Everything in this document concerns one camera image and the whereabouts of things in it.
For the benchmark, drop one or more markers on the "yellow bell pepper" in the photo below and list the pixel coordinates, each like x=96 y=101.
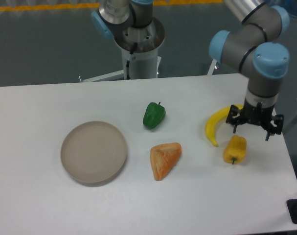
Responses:
x=235 y=150

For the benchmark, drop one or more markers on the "beige round plate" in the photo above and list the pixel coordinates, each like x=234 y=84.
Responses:
x=94 y=153

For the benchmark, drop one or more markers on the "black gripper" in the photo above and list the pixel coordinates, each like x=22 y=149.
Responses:
x=256 y=115

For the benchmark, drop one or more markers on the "blue plastic bags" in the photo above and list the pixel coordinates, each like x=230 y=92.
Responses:
x=291 y=7

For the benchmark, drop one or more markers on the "white base frame bar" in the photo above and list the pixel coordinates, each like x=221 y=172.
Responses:
x=113 y=76

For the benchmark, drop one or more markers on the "orange triangular bread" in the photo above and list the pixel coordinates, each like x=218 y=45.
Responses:
x=163 y=158

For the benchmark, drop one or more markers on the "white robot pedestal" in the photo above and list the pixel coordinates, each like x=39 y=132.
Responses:
x=139 y=50

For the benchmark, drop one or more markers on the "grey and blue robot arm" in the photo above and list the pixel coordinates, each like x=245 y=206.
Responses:
x=251 y=51

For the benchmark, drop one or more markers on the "green bell pepper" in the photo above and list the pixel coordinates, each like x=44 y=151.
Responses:
x=154 y=115

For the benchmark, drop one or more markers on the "yellow banana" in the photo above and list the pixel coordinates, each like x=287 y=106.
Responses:
x=210 y=129

